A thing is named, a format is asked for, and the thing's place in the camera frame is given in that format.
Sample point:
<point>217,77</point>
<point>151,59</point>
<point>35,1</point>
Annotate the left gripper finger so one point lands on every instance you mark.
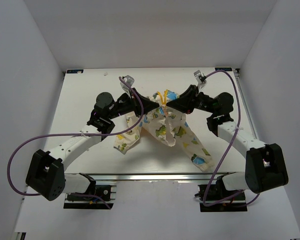
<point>144,100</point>
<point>148,107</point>

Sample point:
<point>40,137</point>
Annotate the blue corner label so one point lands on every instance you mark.
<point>226,69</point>
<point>74,71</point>

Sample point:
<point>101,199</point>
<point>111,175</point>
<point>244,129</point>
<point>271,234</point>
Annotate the right blue corner label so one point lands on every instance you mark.
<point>226,69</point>

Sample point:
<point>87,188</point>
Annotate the left blue corner label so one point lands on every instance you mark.
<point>74,71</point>

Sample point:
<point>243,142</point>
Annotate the aluminium table front rail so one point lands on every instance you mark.
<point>150,176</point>

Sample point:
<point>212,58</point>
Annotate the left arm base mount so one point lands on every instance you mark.
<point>100,197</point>

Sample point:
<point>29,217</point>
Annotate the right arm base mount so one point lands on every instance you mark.
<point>234,204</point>

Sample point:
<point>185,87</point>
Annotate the cream printed baby jacket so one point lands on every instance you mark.
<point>168,126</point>

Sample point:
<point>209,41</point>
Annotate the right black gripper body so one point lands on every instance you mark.
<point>197,101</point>

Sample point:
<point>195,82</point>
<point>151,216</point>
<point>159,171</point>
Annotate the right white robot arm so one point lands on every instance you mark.
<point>265,167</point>

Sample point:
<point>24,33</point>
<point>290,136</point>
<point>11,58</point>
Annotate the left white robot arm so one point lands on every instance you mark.
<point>46,173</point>

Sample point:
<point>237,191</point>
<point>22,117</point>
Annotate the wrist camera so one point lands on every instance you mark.
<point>126,83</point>
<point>201,79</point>

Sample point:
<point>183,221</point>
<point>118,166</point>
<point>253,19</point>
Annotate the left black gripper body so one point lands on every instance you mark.
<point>128,105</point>

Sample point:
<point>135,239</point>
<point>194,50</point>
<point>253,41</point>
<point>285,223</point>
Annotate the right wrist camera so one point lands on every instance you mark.
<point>201,79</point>

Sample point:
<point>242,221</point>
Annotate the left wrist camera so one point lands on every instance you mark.
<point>126,83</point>

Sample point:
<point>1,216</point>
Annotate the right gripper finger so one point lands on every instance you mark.
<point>179,105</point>
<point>187,95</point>

